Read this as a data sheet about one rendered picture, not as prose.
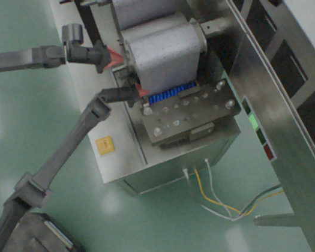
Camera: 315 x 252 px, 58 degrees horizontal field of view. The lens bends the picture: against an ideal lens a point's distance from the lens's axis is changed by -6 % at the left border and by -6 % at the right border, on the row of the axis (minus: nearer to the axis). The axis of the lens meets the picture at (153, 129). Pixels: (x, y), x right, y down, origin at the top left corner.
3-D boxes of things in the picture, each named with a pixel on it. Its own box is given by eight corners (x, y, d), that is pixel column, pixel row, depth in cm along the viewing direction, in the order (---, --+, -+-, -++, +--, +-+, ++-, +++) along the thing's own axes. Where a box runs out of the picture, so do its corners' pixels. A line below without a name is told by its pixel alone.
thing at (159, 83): (144, 99, 128) (140, 79, 110) (194, 81, 129) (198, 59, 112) (144, 99, 128) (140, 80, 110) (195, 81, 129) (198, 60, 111)
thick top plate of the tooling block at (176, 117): (140, 113, 130) (138, 108, 124) (223, 83, 132) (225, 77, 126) (152, 147, 125) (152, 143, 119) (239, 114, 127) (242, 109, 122)
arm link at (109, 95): (105, 103, 108) (102, 87, 108) (98, 105, 114) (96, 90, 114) (122, 101, 112) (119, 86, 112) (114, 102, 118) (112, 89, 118)
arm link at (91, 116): (42, 209, 91) (15, 189, 87) (38, 207, 96) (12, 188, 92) (114, 113, 111) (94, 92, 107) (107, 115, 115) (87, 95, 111)
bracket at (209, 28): (199, 26, 107) (200, 23, 105) (213, 22, 107) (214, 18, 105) (204, 37, 105) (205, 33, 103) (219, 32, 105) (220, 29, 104)
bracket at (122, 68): (123, 92, 141) (111, 59, 112) (135, 87, 142) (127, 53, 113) (126, 101, 140) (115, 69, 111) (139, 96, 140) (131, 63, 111)
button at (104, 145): (95, 141, 134) (94, 140, 132) (110, 136, 135) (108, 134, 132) (100, 155, 132) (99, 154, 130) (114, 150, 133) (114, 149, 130)
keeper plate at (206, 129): (188, 137, 132) (190, 129, 121) (209, 129, 132) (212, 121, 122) (191, 142, 131) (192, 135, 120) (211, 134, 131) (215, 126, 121)
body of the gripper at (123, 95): (133, 108, 119) (116, 110, 115) (125, 86, 122) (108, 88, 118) (139, 99, 113) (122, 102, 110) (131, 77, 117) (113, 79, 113)
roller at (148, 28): (122, 42, 125) (118, 25, 113) (178, 23, 126) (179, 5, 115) (131, 64, 121) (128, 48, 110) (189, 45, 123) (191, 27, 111)
